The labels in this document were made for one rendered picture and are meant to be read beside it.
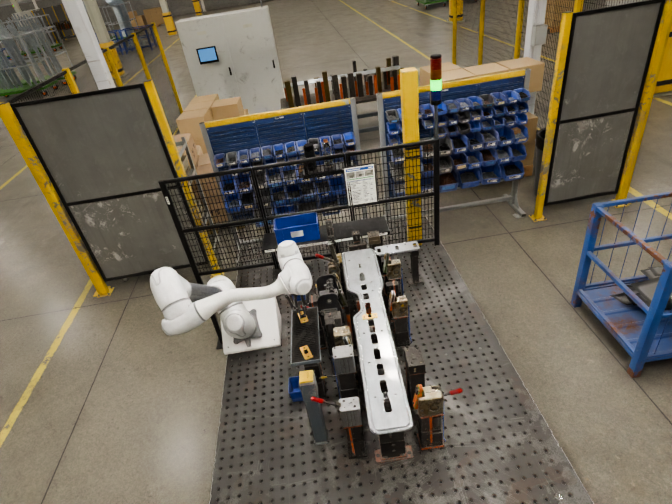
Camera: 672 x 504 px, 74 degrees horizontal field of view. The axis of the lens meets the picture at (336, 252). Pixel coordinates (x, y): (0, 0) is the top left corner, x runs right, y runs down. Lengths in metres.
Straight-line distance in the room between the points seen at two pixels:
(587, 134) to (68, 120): 4.75
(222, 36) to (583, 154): 6.23
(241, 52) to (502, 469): 7.91
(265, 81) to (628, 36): 6.00
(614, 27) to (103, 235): 5.01
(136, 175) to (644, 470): 4.35
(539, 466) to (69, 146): 4.16
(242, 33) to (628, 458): 7.98
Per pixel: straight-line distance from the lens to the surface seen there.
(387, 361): 2.25
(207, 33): 8.92
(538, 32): 6.72
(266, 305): 2.87
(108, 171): 4.56
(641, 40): 5.10
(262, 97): 9.05
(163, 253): 4.89
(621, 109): 5.24
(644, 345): 3.56
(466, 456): 2.32
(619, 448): 3.38
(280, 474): 2.34
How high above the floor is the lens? 2.68
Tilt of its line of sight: 34 degrees down
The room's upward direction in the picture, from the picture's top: 9 degrees counter-clockwise
